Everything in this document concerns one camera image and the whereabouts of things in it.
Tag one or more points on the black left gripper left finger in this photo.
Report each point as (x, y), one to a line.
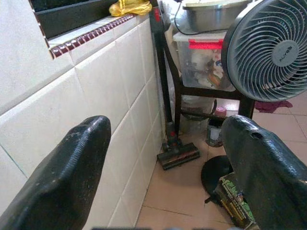
(64, 177)

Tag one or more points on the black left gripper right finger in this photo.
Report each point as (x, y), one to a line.
(266, 167)

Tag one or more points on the green printed carton box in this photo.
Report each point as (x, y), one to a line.
(233, 201)

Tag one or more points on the maroon cloth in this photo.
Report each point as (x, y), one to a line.
(272, 106)

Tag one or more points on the pink lidded jar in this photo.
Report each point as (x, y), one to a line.
(220, 111)

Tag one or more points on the black red stick vacuum cleaner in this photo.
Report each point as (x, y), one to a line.
(170, 134)

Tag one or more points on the grey electric standing fan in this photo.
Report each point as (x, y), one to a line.
(266, 48)

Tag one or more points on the clear plastic storage box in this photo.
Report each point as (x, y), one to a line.
(199, 64)

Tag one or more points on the dark wooden chair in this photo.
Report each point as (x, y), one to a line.
(177, 79)

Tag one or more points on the stainless steel basin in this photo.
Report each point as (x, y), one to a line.
(206, 16)

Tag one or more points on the yellow plastic bag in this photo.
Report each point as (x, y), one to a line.
(130, 7)

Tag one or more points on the dark window frame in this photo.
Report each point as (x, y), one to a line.
(67, 16)

